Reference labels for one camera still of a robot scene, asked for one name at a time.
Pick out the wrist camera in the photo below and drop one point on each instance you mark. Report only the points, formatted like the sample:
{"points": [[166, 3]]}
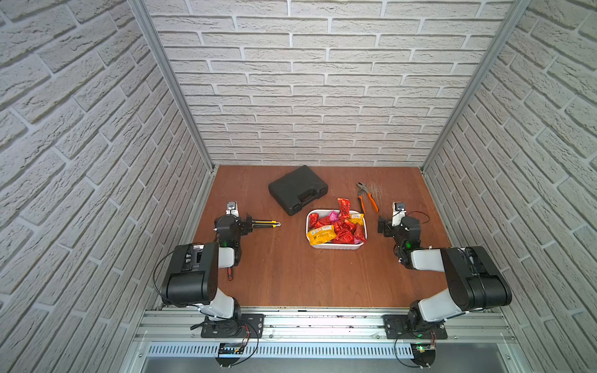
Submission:
{"points": [[399, 212], [232, 208]]}

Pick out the small yellow tea bag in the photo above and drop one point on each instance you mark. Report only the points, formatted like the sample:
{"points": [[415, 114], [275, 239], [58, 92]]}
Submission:
{"points": [[357, 219]]}

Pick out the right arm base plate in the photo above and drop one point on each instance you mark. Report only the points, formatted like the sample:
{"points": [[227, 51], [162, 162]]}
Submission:
{"points": [[404, 327]]}

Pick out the controller board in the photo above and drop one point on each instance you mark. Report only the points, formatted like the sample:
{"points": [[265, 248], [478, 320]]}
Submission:
{"points": [[424, 355], [229, 354]]}

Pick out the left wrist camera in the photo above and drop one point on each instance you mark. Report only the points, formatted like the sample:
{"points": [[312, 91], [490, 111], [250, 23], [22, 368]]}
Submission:
{"points": [[232, 208]]}

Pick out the yellow tea bag packet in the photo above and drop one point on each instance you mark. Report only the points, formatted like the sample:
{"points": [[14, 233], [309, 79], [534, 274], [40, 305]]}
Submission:
{"points": [[321, 235]]}

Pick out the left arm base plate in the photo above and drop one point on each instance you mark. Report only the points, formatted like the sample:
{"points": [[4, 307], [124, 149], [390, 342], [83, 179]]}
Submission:
{"points": [[249, 326]]}

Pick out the aluminium rail frame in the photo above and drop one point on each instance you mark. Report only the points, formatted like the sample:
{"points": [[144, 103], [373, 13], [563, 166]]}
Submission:
{"points": [[328, 334]]}

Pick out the right controller board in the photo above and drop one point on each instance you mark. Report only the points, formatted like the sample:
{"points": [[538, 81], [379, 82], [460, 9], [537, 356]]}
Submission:
{"points": [[424, 355]]}

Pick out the red tea bag packet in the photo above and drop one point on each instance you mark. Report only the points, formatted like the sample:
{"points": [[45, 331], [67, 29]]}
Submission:
{"points": [[344, 208]]}

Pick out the left controller board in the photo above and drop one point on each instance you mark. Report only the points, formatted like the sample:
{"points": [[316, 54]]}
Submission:
{"points": [[229, 354]]}

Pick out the orange handled pliers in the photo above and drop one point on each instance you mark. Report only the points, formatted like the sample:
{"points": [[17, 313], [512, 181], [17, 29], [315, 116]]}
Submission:
{"points": [[365, 193]]}

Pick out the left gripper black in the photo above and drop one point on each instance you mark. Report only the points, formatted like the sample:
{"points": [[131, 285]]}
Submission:
{"points": [[249, 224]]}

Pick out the black plastic tool case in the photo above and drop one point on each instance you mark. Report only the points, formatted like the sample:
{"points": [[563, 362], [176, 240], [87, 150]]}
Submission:
{"points": [[297, 189]]}

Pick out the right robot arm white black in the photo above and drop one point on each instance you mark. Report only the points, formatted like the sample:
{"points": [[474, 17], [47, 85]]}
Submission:
{"points": [[473, 282]]}

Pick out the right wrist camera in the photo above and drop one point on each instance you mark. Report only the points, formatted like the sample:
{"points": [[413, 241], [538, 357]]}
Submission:
{"points": [[399, 212]]}

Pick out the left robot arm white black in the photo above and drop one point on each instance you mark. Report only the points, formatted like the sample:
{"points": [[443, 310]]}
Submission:
{"points": [[192, 279]]}

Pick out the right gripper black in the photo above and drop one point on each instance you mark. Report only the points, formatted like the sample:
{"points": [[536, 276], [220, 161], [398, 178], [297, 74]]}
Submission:
{"points": [[389, 227]]}

